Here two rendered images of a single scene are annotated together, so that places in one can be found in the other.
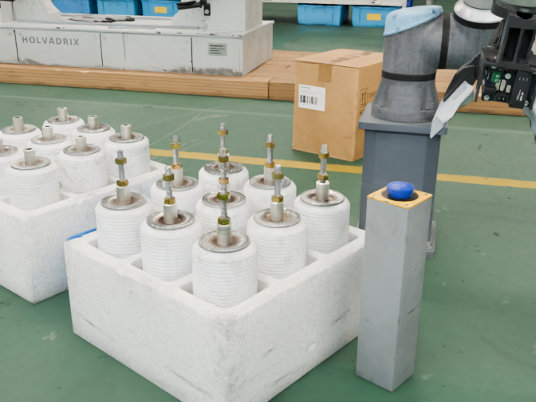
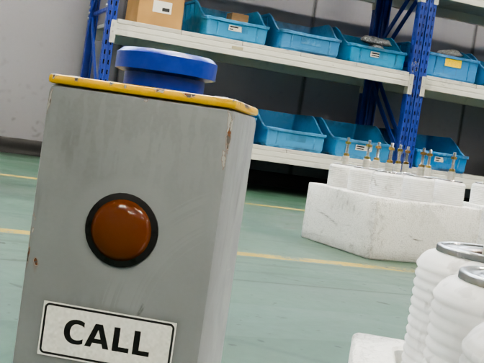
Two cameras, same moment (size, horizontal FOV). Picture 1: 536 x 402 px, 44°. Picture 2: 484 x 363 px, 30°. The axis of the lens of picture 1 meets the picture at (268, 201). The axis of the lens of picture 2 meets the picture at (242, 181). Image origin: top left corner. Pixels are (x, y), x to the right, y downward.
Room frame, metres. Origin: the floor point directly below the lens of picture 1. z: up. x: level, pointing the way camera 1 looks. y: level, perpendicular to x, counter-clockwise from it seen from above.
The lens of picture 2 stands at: (1.24, -0.37, 0.30)
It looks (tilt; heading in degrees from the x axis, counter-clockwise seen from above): 3 degrees down; 146
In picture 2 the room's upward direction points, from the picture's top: 8 degrees clockwise
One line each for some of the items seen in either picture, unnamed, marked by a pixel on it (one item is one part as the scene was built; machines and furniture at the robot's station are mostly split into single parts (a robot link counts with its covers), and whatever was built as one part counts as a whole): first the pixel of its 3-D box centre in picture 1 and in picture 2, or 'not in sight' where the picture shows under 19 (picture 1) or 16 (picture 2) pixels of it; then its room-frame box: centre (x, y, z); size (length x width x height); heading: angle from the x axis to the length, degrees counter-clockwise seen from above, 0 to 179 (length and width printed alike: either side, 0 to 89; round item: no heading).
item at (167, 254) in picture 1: (173, 272); not in sight; (0.96, 0.15, 0.16); 0.10 x 0.10 x 0.18
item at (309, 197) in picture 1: (321, 198); not in sight; (1.06, -0.09, 0.25); 0.08 x 0.08 x 0.01
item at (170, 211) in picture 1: (170, 212); not in sight; (0.96, 0.15, 0.26); 0.02 x 0.02 x 0.03
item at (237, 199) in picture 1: (223, 199); not in sight; (1.05, 0.07, 0.25); 0.08 x 0.08 x 0.01
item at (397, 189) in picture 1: (400, 191); (164, 78); (0.92, -0.19, 0.32); 0.04 x 0.04 x 0.02
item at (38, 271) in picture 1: (57, 208); not in sight; (1.40, 0.48, 0.09); 0.39 x 0.39 x 0.18; 51
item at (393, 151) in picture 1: (400, 178); not in sight; (1.46, -0.30, 0.15); 0.19 x 0.19 x 0.30; 76
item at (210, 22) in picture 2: not in sight; (224, 24); (-3.12, 2.32, 0.90); 0.50 x 0.38 x 0.21; 167
